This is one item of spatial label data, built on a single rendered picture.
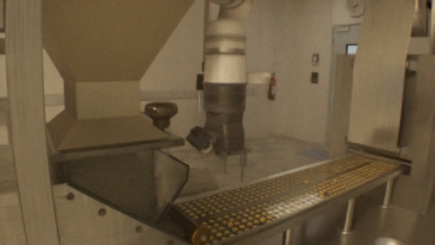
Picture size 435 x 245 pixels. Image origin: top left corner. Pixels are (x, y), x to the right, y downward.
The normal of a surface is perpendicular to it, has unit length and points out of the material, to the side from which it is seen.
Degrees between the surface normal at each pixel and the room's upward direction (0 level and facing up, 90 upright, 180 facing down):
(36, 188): 90
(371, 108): 90
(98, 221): 90
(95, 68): 114
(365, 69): 90
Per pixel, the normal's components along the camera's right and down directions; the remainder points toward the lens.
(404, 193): -0.82, 0.08
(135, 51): 0.52, 0.54
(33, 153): 0.58, 0.15
